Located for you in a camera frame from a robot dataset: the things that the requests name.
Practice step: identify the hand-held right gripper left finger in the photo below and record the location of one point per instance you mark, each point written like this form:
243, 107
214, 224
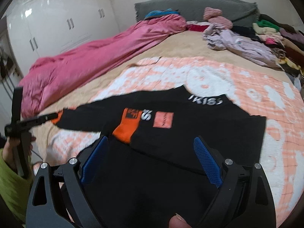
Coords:
93, 161

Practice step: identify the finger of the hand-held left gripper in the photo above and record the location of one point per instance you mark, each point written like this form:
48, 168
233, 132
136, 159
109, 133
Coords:
40, 119

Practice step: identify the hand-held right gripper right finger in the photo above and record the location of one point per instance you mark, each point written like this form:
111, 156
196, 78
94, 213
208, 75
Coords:
206, 161

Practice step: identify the black sweatshirt with orange patches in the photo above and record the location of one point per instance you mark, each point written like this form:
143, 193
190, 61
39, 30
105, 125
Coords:
166, 152

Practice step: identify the pile of folded clothes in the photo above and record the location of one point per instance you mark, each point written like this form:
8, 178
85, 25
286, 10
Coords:
273, 33

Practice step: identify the person's left hand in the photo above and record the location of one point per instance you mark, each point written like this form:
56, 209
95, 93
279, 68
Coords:
10, 144

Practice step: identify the person's right hand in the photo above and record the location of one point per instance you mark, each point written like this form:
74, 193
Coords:
177, 222

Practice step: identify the pink quilt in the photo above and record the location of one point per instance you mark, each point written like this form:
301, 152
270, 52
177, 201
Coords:
95, 59

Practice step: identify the orange and white plush blanket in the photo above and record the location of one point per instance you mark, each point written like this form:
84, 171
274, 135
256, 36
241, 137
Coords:
261, 92

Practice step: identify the white glossy wardrobe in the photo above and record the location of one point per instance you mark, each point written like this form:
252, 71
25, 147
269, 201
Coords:
59, 4

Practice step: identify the beige bed sheet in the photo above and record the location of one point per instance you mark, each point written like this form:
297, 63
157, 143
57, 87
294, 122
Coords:
166, 47

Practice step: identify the lilac crumpled garment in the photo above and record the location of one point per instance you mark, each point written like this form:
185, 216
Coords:
235, 42

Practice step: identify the red cloth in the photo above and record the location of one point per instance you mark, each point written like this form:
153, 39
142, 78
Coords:
197, 27

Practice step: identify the pink fluffy garment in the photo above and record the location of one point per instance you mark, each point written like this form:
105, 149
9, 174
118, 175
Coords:
217, 16

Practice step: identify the blue cloth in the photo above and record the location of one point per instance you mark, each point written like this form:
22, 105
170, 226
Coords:
161, 13

